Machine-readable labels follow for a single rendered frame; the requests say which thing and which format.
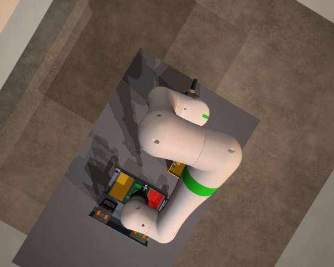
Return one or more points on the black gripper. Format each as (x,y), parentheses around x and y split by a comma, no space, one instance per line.
(144,188)

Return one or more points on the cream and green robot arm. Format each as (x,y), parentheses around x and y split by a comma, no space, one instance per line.
(173,129)

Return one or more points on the yellow bin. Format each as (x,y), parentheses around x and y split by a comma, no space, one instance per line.
(177,170)

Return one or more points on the green bin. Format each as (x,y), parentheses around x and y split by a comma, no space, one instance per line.
(136,186)

